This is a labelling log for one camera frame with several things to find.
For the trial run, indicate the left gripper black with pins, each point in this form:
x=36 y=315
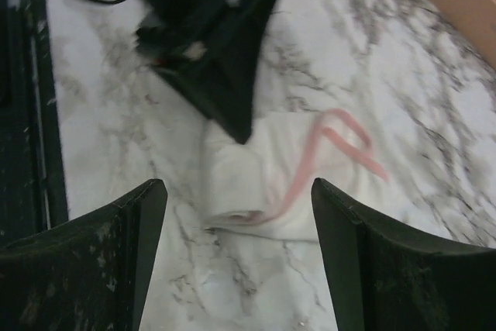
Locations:
x=208 y=51

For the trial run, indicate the white pink underwear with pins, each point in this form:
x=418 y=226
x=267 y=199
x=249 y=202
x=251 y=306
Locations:
x=263 y=188

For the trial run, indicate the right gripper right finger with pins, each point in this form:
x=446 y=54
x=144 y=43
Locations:
x=385 y=275

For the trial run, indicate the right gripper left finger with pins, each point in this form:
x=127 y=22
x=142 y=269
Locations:
x=91 y=273

